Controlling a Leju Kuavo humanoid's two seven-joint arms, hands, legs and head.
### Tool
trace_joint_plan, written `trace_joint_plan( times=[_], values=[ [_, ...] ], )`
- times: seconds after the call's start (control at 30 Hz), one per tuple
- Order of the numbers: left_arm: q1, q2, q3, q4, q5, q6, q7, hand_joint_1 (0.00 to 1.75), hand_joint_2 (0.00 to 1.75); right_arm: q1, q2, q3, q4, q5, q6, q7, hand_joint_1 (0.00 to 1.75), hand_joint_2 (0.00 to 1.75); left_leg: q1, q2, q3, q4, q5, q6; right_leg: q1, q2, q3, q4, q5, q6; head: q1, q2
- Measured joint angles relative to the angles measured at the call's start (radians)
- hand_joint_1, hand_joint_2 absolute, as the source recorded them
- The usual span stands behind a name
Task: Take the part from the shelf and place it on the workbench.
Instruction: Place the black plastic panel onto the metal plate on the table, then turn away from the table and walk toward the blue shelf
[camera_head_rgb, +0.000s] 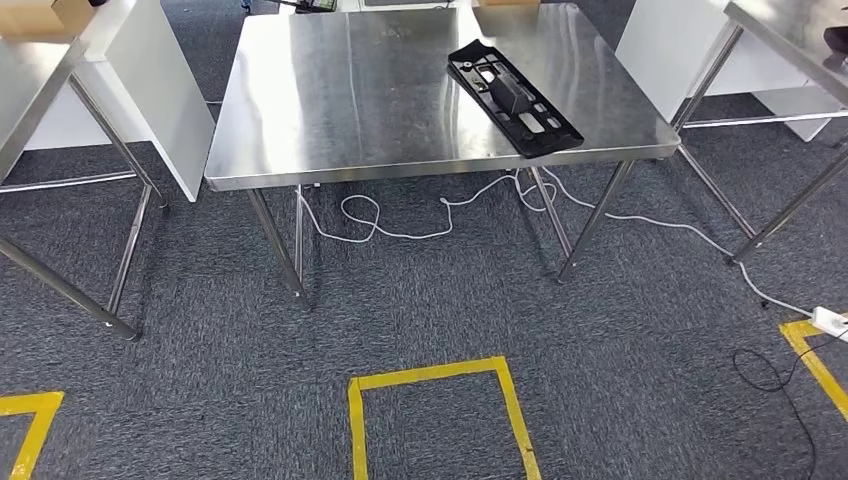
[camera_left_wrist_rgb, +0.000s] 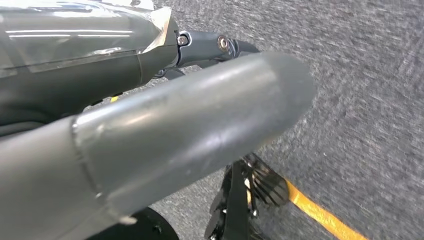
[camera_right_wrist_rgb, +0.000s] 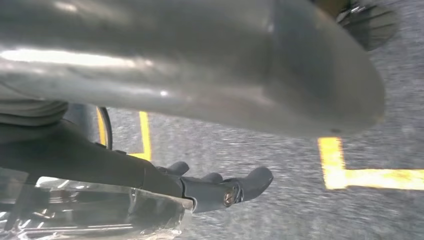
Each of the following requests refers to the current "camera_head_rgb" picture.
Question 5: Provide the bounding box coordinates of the black plastic panel part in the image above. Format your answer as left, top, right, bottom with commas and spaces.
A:
447, 39, 586, 160

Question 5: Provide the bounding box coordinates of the stainless steel workbench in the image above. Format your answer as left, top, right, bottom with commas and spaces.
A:
203, 3, 682, 313

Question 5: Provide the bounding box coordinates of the yellow floor tape square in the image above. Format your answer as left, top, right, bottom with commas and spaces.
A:
347, 356, 543, 480
780, 319, 848, 422

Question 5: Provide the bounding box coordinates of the white cabinet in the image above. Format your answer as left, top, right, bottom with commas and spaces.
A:
26, 0, 217, 203
616, 0, 843, 144

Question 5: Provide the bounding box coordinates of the white power strip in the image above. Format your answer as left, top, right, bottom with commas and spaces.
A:
809, 305, 848, 342

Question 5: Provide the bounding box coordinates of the stainless steel table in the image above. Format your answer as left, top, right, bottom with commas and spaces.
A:
0, 39, 170, 342
669, 0, 848, 266

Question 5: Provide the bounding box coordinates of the white floor cable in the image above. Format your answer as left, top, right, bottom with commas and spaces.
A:
298, 168, 561, 244
539, 165, 816, 318

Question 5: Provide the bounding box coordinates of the black floor cable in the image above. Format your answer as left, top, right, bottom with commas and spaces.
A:
731, 327, 848, 480

